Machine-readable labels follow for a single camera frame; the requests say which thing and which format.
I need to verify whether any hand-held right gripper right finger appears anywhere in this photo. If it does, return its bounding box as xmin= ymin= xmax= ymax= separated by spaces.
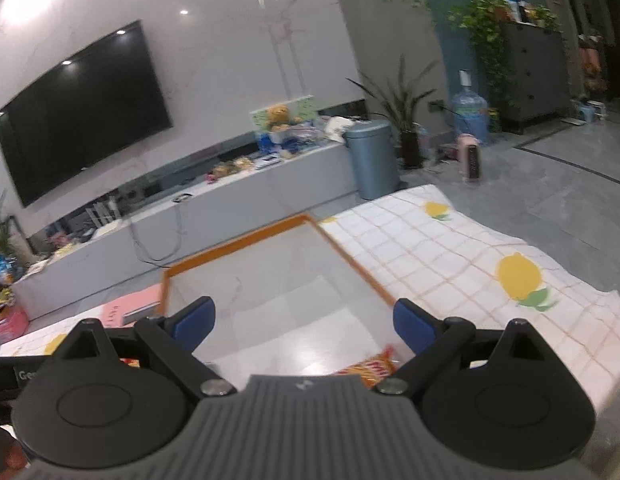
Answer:
xmin=372 ymin=298 xmax=565 ymax=403

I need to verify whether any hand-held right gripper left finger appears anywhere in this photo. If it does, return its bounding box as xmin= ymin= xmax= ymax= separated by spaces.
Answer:
xmin=52 ymin=296 xmax=238 ymax=403

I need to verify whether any yellow red striped snack packet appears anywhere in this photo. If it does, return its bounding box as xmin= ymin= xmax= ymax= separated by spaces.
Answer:
xmin=332 ymin=345 xmax=398 ymax=388

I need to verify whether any orange cardboard box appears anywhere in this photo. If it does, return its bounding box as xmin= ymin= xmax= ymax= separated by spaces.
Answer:
xmin=160 ymin=212 xmax=398 ymax=380

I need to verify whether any bag of snacks on console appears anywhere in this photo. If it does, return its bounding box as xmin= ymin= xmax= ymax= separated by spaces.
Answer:
xmin=207 ymin=156 xmax=255 ymax=181

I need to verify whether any person's left hand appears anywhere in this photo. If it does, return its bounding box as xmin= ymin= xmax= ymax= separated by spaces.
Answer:
xmin=0 ymin=427 xmax=31 ymax=476

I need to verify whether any pink storage box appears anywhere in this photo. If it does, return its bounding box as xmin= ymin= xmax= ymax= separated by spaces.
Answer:
xmin=0 ymin=305 xmax=31 ymax=346

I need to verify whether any pink printed table mat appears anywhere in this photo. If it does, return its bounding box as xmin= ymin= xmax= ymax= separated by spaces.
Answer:
xmin=101 ymin=284 xmax=165 ymax=328

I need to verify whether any lemon print checked tablecloth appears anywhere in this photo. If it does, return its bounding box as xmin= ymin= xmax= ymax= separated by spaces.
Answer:
xmin=0 ymin=184 xmax=620 ymax=411

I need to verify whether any blue snack bag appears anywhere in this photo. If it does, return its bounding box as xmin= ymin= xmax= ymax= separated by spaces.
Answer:
xmin=0 ymin=255 xmax=23 ymax=286

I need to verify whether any grey television console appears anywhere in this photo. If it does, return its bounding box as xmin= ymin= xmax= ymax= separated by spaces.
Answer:
xmin=12 ymin=97 xmax=371 ymax=321

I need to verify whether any white router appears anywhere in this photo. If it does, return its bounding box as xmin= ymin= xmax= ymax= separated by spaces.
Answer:
xmin=85 ymin=199 xmax=126 ymax=236

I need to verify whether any potted grass plant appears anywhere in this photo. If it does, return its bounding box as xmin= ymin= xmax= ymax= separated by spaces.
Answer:
xmin=0 ymin=190 xmax=26 ymax=261

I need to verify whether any blue trash bin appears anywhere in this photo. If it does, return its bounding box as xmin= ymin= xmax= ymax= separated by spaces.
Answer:
xmin=344 ymin=120 xmax=401 ymax=201

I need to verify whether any pink heater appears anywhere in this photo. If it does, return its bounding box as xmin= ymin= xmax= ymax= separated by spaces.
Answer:
xmin=457 ymin=132 xmax=485 ymax=183

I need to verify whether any white cap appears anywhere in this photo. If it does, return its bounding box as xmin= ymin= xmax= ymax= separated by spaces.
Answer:
xmin=324 ymin=116 xmax=355 ymax=143

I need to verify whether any blue water jug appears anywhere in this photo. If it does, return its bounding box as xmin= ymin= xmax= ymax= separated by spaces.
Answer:
xmin=450 ymin=71 xmax=490 ymax=146

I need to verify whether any long-leaved potted plant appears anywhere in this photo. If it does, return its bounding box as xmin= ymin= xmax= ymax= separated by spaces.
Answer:
xmin=346 ymin=55 xmax=441 ymax=170

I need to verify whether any brown teddy bear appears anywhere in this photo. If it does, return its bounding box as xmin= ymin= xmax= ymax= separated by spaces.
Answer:
xmin=264 ymin=105 xmax=303 ymax=133

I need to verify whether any green picture board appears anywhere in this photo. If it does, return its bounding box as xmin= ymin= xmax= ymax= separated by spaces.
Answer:
xmin=251 ymin=96 xmax=318 ymax=133

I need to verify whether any grey drawer cabinet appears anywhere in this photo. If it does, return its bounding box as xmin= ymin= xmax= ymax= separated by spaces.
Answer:
xmin=500 ymin=20 xmax=573 ymax=133

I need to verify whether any small plastic stool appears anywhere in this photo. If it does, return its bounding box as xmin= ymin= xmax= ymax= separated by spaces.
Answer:
xmin=572 ymin=100 xmax=610 ymax=123

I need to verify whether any green climbing plant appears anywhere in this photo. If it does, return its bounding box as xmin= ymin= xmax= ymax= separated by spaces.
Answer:
xmin=447 ymin=0 xmax=520 ymax=116

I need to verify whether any black cable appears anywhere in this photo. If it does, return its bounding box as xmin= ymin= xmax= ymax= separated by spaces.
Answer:
xmin=127 ymin=192 xmax=195 ymax=265

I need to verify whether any black wall television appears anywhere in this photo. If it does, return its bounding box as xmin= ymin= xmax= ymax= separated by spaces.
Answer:
xmin=0 ymin=20 xmax=173 ymax=209

